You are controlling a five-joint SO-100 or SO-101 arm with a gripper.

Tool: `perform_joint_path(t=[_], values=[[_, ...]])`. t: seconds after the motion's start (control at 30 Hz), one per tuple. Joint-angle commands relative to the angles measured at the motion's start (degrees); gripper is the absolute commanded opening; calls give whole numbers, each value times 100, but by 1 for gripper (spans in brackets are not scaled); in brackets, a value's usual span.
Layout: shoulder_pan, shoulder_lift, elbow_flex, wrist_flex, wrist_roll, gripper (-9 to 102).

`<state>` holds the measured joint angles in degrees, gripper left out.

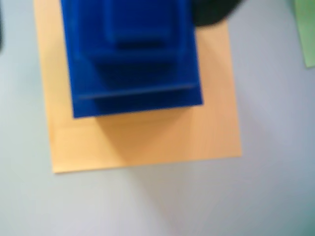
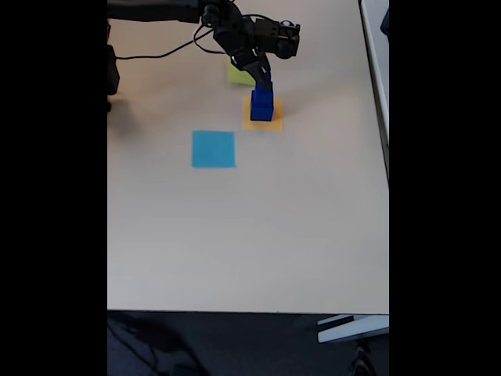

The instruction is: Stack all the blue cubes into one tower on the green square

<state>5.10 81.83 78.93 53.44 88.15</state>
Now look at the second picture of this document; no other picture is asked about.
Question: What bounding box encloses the green paper square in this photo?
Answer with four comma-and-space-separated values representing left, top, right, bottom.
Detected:
226, 54, 258, 88

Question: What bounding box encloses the orange paper square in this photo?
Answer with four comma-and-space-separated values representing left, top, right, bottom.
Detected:
241, 96, 283, 132

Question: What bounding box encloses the blue paper square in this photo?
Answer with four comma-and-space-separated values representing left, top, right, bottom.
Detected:
191, 130, 236, 169

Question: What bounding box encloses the largest blue cube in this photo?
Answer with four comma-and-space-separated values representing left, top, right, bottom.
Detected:
250, 90, 274, 122

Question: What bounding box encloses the white adjacent table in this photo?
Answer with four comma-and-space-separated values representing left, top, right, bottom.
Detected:
359, 0, 390, 183

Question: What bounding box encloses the white table foot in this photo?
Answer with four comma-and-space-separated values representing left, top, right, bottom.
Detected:
316, 313, 390, 345

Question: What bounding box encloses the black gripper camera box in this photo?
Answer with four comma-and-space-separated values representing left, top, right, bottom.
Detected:
273, 19, 301, 60

